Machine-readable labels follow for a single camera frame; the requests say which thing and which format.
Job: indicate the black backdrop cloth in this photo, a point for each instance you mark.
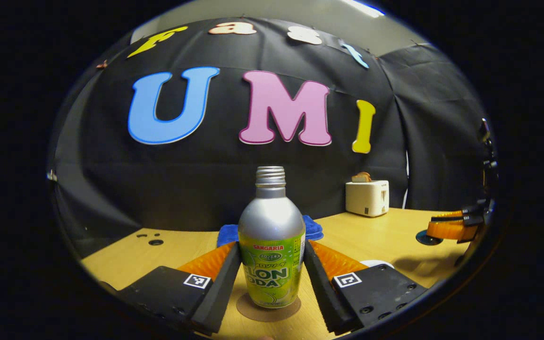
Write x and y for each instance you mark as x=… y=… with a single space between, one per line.
x=182 y=189

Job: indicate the silver green water bottle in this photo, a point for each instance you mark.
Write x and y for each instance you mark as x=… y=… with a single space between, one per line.
x=272 y=222

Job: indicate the round brown coaster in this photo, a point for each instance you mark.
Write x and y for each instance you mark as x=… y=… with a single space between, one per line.
x=267 y=314

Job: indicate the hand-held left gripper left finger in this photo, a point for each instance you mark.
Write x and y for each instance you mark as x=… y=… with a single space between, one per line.
x=220 y=288

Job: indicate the blue teacup lid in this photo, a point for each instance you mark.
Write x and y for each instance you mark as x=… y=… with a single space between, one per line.
x=425 y=240

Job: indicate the white toaster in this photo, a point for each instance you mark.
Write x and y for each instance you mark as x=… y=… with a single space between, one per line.
x=364 y=198

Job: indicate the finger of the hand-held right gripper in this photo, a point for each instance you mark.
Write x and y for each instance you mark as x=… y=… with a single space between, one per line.
x=465 y=218
x=449 y=230

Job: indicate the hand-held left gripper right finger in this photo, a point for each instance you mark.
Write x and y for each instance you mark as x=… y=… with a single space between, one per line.
x=321 y=288

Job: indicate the silver clip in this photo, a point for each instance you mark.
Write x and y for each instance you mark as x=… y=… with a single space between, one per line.
x=52 y=176

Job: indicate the brown bread slice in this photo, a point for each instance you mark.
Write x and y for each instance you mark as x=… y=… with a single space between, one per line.
x=367 y=176
x=357 y=178

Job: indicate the white teacup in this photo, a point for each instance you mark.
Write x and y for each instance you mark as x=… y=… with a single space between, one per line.
x=377 y=263

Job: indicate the copper clip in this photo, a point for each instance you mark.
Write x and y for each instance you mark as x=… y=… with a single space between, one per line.
x=102 y=64

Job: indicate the blue folded towel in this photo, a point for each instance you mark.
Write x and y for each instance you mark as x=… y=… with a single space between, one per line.
x=227 y=235

